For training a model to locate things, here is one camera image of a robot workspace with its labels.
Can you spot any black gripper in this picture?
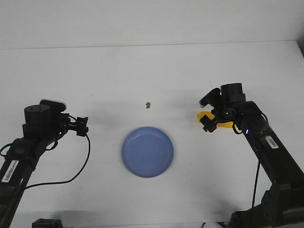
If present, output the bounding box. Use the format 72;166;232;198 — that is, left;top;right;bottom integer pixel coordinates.
200;83;246;132
22;104;89;140

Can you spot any yellow toy corn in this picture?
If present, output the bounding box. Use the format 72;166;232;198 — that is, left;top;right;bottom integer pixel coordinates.
197;111;233;128

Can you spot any blue round plate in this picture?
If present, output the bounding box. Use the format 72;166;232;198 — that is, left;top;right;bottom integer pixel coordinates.
121;126;174;178

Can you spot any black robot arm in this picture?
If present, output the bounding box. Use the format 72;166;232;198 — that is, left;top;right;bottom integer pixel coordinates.
0;100;89;228
199;83;304;228

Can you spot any black box at bottom edge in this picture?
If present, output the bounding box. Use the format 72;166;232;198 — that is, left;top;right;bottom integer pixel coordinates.
31;218;63;228

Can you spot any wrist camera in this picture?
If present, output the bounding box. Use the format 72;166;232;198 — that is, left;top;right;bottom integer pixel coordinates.
199;88;222;108
39;99;67;112

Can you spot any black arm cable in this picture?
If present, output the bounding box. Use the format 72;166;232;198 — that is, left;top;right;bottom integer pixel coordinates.
251;159;261;209
23;133;91;190

